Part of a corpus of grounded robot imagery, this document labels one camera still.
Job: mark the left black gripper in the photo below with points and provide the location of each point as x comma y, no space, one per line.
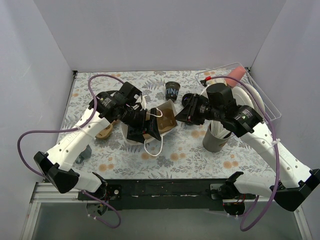
146,122

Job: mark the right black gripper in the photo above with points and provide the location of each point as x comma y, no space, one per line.
191,109

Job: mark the single brown cup carrier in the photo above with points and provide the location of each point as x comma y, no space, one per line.
165,118

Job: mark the stack of black lids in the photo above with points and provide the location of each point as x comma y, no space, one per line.
189,99

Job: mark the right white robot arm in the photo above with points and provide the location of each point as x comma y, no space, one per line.
294,181

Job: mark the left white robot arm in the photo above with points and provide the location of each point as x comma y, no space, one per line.
56,163

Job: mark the back black coffee cup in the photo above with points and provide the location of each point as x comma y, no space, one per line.
172,90

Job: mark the floral tablecloth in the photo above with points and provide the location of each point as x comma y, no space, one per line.
180,155

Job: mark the brown cardboard cup sleeves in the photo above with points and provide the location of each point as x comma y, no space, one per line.
106,132

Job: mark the grey cup with straws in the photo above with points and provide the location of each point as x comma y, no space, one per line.
215,137

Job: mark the front white plate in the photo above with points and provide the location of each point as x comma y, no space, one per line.
241,97

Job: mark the white plate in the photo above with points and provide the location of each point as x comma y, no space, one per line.
256,100
241,97

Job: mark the white paper cup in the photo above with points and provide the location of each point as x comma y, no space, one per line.
84,155

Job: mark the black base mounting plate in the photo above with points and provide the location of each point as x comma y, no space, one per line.
158,194

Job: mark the pink plastic cup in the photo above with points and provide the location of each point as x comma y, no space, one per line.
236,73

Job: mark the back white plate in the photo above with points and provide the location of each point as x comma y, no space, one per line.
256,100

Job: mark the white wire dish rack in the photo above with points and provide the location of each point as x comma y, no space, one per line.
270,109

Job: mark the aluminium frame rail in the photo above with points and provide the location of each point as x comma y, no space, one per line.
55,216

